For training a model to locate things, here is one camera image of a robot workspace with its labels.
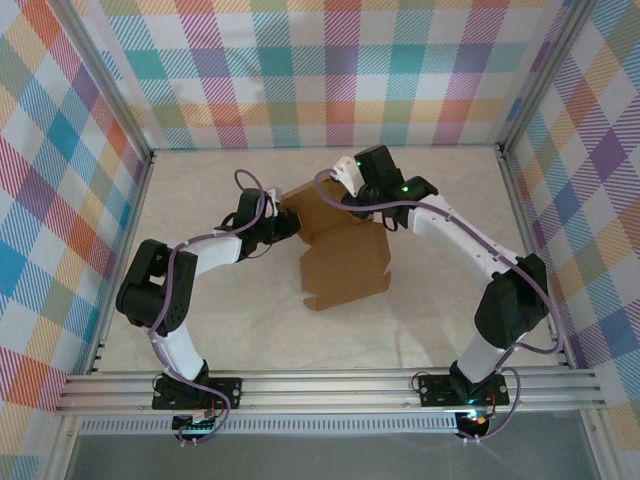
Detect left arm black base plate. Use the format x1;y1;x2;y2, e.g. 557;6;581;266
152;377;243;412

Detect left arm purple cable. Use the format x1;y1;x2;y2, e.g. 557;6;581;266
148;168;275;446

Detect aluminium mounting rail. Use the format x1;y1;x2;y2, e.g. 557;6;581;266
53;366;605;415

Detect slotted grey cable duct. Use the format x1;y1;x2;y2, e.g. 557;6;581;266
79;417;462;437

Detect aluminium frame post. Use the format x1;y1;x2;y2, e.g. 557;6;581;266
497;0;601;157
53;0;154;162

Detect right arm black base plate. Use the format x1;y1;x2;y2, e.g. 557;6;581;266
418;372;511;407

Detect aluminium side rail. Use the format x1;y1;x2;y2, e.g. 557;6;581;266
85;149;157;375
495;144;576;371

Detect brown cardboard box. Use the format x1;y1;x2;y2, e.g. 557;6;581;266
281;180;394;313

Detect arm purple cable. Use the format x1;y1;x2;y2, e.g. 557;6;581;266
148;168;275;446
314;168;567;444

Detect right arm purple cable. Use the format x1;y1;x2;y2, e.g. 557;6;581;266
314;168;567;444

